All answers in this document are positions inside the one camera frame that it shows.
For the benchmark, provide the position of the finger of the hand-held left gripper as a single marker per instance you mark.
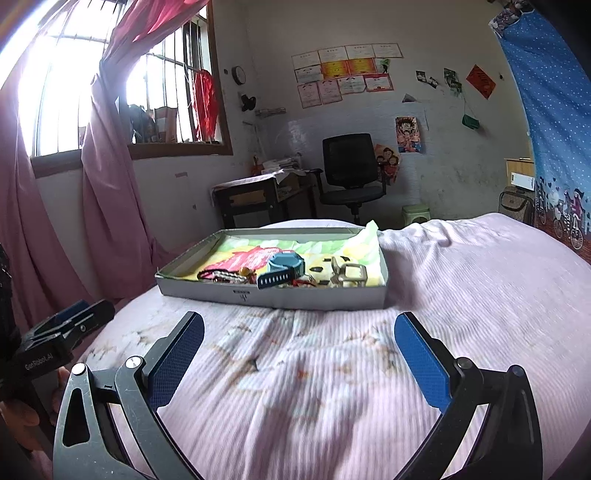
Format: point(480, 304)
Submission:
point(83, 321)
point(71, 309)

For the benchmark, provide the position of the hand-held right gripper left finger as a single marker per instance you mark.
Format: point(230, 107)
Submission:
point(178, 360)

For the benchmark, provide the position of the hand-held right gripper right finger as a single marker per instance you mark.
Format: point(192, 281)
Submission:
point(422, 364)

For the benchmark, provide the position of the grey shallow cardboard box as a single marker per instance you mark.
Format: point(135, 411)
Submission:
point(277, 297)

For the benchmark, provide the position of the blue wristwatch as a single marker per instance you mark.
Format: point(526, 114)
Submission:
point(284, 265)

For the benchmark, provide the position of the person's left hand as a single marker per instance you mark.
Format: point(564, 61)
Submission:
point(61, 390)

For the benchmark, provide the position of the pink curtain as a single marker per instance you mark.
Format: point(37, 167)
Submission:
point(115, 207)
point(27, 230)

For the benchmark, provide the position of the pink bedsheet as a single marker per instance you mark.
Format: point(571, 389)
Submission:
point(323, 392)

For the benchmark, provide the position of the silver square buckle accessory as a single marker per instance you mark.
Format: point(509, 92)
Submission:
point(353, 274)

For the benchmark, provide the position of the green plastic stool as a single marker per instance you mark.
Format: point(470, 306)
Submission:
point(415, 213)

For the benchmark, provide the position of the dark wooden desk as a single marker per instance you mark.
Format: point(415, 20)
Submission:
point(249, 198)

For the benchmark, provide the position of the patterned brown bag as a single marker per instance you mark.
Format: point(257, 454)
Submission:
point(515, 205)

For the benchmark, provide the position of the brown paper bag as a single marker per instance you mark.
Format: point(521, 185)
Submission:
point(166, 124)

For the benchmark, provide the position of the white small box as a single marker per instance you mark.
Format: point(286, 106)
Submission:
point(522, 181)

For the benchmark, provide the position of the barred window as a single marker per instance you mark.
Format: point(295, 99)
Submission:
point(60, 92)

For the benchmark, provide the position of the black office chair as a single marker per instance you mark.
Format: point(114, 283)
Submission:
point(348, 159)

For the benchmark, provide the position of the stack of papers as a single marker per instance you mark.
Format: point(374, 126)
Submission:
point(279, 166)

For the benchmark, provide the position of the wooden cabinet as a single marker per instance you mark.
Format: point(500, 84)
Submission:
point(519, 165)

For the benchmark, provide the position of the red hanging decoration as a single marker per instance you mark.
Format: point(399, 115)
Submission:
point(205, 106)

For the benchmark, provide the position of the green hanging pouch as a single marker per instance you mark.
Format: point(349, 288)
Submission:
point(471, 122)

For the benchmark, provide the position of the white folded paper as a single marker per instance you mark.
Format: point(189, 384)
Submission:
point(409, 98)

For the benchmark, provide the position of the blue printed curtain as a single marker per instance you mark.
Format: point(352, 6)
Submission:
point(549, 115)

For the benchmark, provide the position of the red square paper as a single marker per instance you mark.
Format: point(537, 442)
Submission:
point(480, 81)

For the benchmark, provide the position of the cartoon family wall poster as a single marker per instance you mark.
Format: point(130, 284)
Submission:
point(388, 164)

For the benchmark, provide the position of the cartoon boy wall poster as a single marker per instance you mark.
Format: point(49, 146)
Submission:
point(408, 134)

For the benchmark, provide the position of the small wall shelf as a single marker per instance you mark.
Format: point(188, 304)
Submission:
point(271, 111)

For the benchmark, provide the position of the black wall ornament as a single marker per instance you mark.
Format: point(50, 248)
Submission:
point(248, 102)

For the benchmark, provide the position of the green wall photos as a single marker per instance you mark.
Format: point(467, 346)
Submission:
point(452, 81)

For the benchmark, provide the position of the small wall photos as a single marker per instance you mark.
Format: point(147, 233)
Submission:
point(427, 78)

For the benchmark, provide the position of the round wall clock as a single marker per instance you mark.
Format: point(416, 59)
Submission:
point(238, 74)

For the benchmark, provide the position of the group of wall certificates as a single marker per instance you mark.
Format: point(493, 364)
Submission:
point(346, 74)

